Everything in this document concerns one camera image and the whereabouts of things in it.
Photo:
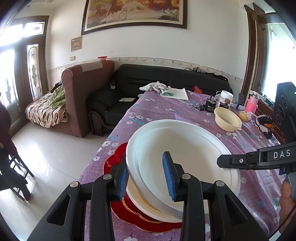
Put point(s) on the bread in plastic bag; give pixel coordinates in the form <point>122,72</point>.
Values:
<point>245,116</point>

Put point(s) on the small wall plaque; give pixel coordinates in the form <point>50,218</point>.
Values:
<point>76,44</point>

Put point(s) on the cream plastic bowl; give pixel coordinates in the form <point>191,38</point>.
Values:
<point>144,200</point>

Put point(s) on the black battery box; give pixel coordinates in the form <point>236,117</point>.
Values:
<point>210,104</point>

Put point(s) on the white foam plate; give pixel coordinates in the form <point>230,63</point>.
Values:
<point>145,207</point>

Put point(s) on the black sofa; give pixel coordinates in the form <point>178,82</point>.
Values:
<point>108,105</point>

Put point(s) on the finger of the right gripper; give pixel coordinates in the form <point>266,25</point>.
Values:
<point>256,160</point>
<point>281,170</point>

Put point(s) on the small red glass plate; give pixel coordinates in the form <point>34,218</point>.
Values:
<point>128,204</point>

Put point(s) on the white paper notebook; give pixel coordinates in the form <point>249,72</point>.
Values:
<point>175,93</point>

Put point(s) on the large red glass plate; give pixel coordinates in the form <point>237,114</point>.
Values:
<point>122,213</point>

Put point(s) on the patterned bed blanket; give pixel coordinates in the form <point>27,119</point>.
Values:
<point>49,110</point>

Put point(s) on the black phone stand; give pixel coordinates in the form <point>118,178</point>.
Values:
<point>240,101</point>

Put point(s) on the white crumpled cloth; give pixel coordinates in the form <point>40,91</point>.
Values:
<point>155,86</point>

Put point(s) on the framed horse painting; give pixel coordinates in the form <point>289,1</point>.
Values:
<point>107,14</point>

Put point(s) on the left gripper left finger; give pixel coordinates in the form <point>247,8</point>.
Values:
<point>65,219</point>

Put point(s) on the wooden glass door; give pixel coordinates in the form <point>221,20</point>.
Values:
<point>23,66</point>

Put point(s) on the person right hand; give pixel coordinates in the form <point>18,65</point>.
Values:
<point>286,202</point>

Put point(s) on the pink knitted thermos bottle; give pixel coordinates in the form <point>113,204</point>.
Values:
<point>252,102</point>

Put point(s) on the white deep foam bowl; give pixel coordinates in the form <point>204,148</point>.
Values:
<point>191,146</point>

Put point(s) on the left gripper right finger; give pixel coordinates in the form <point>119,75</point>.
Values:
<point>229,218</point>

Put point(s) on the brown armchair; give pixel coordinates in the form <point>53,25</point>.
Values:
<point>79,81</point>

